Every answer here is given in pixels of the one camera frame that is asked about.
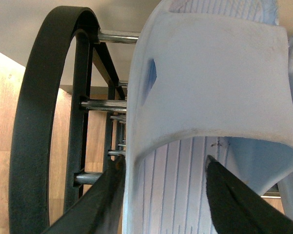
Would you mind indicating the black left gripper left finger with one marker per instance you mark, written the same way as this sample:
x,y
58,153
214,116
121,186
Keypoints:
x,y
98,211

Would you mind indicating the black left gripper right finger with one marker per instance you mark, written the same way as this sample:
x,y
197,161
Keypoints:
x,y
236,209

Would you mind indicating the black metal shoe rack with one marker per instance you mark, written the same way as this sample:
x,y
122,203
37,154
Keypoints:
x,y
166,192

